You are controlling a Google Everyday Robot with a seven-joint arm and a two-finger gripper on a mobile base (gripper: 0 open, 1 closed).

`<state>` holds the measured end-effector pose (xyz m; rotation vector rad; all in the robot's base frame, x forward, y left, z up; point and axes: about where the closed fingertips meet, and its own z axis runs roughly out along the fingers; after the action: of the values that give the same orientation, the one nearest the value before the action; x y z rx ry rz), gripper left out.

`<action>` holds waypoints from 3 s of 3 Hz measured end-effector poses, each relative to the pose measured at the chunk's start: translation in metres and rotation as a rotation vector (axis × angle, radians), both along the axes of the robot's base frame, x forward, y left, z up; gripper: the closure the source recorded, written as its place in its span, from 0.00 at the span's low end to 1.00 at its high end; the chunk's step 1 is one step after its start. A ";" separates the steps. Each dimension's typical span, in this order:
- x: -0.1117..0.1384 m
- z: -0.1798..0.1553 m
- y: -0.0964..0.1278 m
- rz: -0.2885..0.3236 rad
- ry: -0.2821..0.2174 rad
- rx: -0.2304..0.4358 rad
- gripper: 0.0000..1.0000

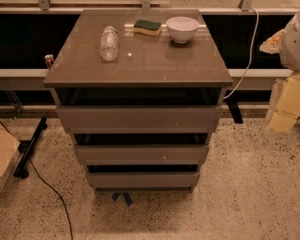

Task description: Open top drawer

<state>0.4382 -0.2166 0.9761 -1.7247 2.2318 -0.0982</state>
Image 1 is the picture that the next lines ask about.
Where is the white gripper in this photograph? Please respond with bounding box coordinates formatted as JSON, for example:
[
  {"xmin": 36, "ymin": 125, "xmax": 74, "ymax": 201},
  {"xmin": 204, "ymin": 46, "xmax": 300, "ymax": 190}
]
[{"xmin": 259, "ymin": 10, "xmax": 300, "ymax": 133}]

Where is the grey top drawer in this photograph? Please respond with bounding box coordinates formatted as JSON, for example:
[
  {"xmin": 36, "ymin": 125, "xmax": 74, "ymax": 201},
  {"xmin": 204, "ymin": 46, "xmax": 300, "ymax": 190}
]
[{"xmin": 57, "ymin": 106, "xmax": 221, "ymax": 134}]

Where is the grey drawer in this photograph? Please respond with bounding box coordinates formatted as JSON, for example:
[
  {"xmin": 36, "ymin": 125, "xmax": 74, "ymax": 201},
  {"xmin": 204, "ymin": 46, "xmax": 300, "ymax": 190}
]
[
  {"xmin": 86, "ymin": 172, "xmax": 200, "ymax": 189},
  {"xmin": 57, "ymin": 106, "xmax": 221, "ymax": 134},
  {"xmin": 75, "ymin": 145, "xmax": 208, "ymax": 161}
]

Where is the grey drawer cabinet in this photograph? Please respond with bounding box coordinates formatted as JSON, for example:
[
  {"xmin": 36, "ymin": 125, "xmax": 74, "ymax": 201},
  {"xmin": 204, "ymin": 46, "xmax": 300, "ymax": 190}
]
[{"xmin": 44, "ymin": 9, "xmax": 232, "ymax": 192}]

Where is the grey middle drawer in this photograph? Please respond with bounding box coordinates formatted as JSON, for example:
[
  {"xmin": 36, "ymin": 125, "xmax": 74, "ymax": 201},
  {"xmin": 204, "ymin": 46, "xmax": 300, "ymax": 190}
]
[{"xmin": 75, "ymin": 145, "xmax": 208, "ymax": 161}]

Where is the grey bottom drawer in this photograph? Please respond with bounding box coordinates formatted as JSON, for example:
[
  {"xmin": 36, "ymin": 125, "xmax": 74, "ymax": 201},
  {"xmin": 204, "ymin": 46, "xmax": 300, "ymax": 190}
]
[{"xmin": 86, "ymin": 172, "xmax": 200, "ymax": 189}]

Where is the white bowl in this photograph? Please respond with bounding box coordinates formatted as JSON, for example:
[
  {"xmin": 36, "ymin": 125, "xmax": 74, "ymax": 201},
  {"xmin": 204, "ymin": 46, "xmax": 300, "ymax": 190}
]
[{"xmin": 166, "ymin": 16, "xmax": 199, "ymax": 43}]

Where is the green yellow sponge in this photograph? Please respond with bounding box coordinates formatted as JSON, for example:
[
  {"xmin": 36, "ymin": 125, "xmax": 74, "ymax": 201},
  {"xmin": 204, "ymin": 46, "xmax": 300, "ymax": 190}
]
[{"xmin": 133, "ymin": 20, "xmax": 162, "ymax": 36}]

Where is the clear plastic bottle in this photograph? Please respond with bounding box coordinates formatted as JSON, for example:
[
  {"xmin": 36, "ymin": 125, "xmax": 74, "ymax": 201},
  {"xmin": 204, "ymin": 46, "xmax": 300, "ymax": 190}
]
[{"xmin": 99, "ymin": 26, "xmax": 119, "ymax": 62}]

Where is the red soda can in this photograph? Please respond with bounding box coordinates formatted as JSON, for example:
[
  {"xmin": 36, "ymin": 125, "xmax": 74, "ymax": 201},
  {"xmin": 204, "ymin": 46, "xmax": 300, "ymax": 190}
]
[{"xmin": 44, "ymin": 54, "xmax": 54, "ymax": 69}]

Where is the black metal leg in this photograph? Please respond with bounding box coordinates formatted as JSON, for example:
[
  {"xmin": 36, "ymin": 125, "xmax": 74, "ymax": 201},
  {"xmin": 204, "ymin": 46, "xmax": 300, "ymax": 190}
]
[{"xmin": 13, "ymin": 117, "xmax": 47, "ymax": 179}]

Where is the cardboard box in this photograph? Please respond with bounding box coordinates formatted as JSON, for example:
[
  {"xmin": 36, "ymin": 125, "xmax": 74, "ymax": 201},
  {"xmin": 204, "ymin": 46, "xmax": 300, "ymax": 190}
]
[{"xmin": 0, "ymin": 123, "xmax": 20, "ymax": 194}]

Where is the white cable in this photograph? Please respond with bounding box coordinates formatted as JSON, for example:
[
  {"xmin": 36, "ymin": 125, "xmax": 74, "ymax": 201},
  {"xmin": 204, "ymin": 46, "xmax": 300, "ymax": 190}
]
[{"xmin": 223, "ymin": 7, "xmax": 260, "ymax": 101}]

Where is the black floor cable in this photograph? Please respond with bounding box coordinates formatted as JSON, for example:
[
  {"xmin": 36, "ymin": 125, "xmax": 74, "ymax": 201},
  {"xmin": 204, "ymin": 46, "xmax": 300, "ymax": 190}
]
[{"xmin": 0, "ymin": 112, "xmax": 74, "ymax": 240}]

